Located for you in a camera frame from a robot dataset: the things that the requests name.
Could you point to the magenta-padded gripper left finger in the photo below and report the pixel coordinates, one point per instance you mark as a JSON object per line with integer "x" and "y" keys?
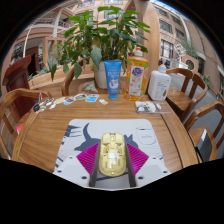
{"x": 71, "y": 168}

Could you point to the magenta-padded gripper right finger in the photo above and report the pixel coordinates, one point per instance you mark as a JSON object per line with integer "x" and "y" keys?
{"x": 151, "y": 168}

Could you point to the yellow computer mouse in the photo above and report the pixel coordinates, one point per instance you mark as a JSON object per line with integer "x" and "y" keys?
{"x": 112, "y": 153}

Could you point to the grey cat print mouse pad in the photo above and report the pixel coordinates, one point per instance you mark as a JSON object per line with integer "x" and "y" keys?
{"x": 83, "y": 128}

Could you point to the wooden armchair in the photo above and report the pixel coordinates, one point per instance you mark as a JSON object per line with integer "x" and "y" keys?
{"x": 180, "y": 98}
{"x": 195, "y": 133}
{"x": 66, "y": 80}
{"x": 13, "y": 96}

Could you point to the black flat box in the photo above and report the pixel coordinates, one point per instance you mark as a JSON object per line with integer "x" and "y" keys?
{"x": 204, "y": 146}

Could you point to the clear plastic packet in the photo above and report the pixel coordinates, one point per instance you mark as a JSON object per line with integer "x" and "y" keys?
{"x": 146, "y": 107}

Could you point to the small white sticker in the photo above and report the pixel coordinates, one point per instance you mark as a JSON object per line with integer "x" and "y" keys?
{"x": 52, "y": 106}
{"x": 103, "y": 102}

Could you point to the red and blue sticker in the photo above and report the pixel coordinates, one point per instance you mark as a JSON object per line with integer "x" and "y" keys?
{"x": 69, "y": 100}

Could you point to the cream sticker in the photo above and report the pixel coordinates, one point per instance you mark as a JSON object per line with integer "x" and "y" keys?
{"x": 59, "y": 100}

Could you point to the black car key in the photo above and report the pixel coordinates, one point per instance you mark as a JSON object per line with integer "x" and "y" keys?
{"x": 36, "y": 108}

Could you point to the blue-edged picture sticker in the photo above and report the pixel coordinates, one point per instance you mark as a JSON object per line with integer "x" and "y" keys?
{"x": 80, "y": 97}

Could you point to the blue picture sticker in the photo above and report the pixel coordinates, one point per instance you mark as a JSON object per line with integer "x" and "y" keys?
{"x": 92, "y": 98}

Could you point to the white pump bottle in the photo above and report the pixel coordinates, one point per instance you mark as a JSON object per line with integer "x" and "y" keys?
{"x": 159, "y": 85}

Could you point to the long wooden planter box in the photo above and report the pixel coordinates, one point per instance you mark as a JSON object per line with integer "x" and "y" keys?
{"x": 43, "y": 80}

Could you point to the orange dish soap bottle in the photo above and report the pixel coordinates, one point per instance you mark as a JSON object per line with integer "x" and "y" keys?
{"x": 136, "y": 76}

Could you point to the blue squeeze tube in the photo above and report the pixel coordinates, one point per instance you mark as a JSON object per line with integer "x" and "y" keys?
{"x": 113, "y": 80}

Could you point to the dark red wooden lectern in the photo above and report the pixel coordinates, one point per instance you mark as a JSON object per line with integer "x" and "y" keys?
{"x": 16, "y": 75}

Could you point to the leafy plant in white pot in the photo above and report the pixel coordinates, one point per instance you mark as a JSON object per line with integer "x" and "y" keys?
{"x": 96, "y": 33}

